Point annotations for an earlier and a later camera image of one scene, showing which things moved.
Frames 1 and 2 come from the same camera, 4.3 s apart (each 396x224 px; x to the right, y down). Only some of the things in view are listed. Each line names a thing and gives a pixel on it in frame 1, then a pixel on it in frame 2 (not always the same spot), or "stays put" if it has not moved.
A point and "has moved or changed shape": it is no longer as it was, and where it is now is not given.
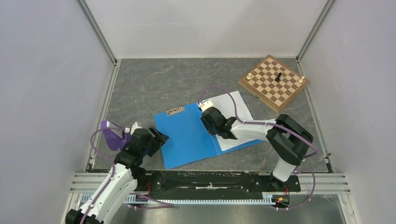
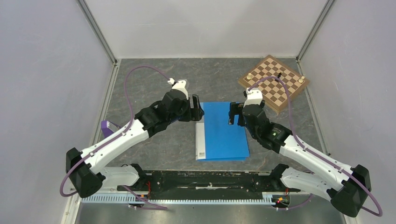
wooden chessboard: (273, 82) stays put
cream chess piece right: (301, 80) stays put
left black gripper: (158, 140) -> (193, 114)
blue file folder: (189, 139) has moved or changed shape
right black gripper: (210, 130) -> (236, 108)
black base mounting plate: (211, 184) stays put
